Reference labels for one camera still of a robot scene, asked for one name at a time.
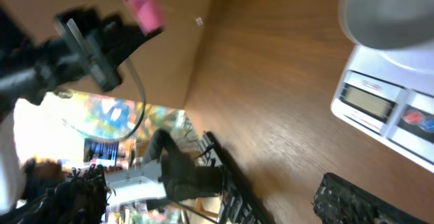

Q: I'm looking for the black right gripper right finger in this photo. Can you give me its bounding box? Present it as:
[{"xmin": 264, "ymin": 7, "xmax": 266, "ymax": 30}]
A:
[{"xmin": 312, "ymin": 172, "xmax": 427, "ymax": 224}]

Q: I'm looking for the pink measuring scoop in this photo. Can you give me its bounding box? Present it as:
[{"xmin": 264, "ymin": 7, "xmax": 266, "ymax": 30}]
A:
[{"xmin": 122, "ymin": 0, "xmax": 164, "ymax": 34}]

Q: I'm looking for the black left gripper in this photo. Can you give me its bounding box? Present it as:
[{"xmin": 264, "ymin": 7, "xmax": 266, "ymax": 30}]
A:
[{"xmin": 55, "ymin": 8, "xmax": 163, "ymax": 92}]

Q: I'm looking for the white digital kitchen scale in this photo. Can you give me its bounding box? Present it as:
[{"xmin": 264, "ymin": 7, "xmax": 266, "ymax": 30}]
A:
[{"xmin": 331, "ymin": 43, "xmax": 433, "ymax": 172}]

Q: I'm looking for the seated person in background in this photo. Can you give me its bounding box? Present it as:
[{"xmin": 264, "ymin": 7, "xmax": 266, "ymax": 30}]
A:
[{"xmin": 142, "ymin": 129, "xmax": 224, "ymax": 210}]

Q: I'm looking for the black metal rack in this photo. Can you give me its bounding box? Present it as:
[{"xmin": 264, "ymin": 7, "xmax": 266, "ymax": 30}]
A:
[{"xmin": 199, "ymin": 131, "xmax": 275, "ymax": 224}]

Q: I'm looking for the white plastic bowl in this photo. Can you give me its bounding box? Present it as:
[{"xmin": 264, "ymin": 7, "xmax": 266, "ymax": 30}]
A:
[{"xmin": 339, "ymin": 0, "xmax": 433, "ymax": 50}]

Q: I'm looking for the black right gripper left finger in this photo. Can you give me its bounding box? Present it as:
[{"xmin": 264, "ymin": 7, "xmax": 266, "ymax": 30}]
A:
[{"xmin": 1, "ymin": 164, "xmax": 109, "ymax": 224}]

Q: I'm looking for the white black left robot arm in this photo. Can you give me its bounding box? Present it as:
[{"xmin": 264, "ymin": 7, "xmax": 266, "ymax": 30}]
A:
[{"xmin": 1, "ymin": 3, "xmax": 163, "ymax": 214}]

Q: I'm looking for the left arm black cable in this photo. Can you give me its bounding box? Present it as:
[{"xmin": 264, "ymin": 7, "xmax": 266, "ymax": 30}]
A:
[{"xmin": 60, "ymin": 58, "xmax": 147, "ymax": 144}]

